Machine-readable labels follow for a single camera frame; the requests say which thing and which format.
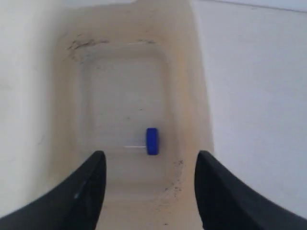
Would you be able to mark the small cream plastic bin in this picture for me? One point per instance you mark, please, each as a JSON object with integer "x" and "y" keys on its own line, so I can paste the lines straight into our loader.
{"x": 85, "y": 75}

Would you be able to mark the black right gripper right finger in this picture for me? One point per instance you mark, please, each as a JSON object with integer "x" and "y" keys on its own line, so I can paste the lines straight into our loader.
{"x": 225, "y": 203}

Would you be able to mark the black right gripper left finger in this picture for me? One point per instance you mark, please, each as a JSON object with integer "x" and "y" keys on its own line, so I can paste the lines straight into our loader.
{"x": 74, "y": 204}

